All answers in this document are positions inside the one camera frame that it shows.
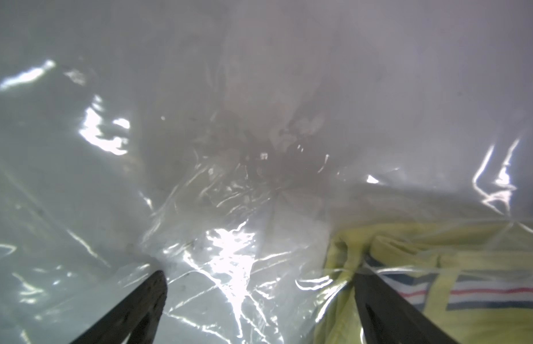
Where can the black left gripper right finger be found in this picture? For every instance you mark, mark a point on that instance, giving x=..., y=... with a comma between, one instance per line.
x=387, y=317

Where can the yellow garment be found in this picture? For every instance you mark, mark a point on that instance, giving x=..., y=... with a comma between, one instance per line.
x=475, y=281

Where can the clear plastic vacuum bag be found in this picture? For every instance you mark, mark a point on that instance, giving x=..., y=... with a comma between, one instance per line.
x=225, y=143

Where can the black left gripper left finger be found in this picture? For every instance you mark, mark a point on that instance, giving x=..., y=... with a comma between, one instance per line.
x=133, y=320

